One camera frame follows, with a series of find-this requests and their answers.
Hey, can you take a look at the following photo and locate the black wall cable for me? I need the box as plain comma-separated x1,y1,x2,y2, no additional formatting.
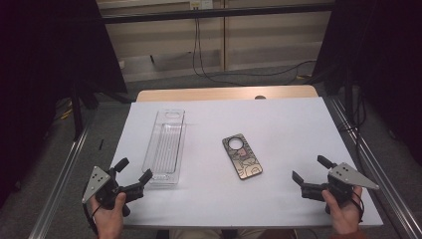
191,18,317,88
197,18,233,84

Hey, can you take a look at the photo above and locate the white wall power outlet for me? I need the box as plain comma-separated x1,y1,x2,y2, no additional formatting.
189,0,214,10

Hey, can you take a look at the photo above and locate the black stand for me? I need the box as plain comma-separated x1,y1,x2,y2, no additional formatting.
68,81,101,142
322,63,366,128

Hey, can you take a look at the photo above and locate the person's right hand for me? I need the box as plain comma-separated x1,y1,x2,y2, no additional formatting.
320,185,364,235

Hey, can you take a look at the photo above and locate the black curtain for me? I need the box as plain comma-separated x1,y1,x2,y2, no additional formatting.
311,0,422,167
0,0,129,208

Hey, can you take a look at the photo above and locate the clear plastic packaging tray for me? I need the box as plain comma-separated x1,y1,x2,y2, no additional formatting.
141,108,187,186

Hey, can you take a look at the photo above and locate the black gripper cord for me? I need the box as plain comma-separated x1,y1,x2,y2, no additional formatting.
350,187,365,223
82,190,103,236

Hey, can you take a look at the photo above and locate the patterned phone case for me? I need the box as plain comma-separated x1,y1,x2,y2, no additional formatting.
221,132,264,181

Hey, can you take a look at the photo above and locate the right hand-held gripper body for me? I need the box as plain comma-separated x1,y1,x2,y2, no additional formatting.
300,161,380,215

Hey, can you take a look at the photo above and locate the black horizontal bar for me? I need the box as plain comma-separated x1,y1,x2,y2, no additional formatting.
100,2,335,25

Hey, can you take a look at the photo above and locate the person's left hand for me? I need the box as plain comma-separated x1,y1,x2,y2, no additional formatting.
89,191,128,235

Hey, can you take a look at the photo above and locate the metal floor rail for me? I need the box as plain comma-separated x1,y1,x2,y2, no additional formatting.
30,123,92,239
326,95,422,239

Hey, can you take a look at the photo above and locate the light wooden wall post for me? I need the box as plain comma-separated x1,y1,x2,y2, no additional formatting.
220,0,231,72

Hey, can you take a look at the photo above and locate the white table mat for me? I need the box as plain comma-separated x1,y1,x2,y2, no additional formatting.
110,96,384,229

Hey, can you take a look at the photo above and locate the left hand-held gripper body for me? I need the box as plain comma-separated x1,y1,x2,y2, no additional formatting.
82,165,135,217

